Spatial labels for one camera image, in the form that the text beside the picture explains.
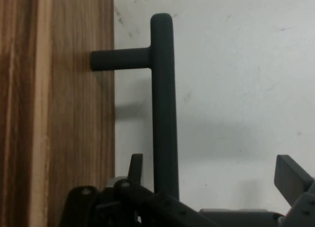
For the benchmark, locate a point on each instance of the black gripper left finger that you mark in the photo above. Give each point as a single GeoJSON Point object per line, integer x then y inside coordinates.
{"type": "Point", "coordinates": [134, 170]}

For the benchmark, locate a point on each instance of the dark wooden drawer cabinet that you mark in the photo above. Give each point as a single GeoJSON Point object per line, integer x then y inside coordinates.
{"type": "Point", "coordinates": [17, 89]}

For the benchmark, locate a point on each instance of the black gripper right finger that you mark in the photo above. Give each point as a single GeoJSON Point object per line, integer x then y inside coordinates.
{"type": "Point", "coordinates": [290, 177]}

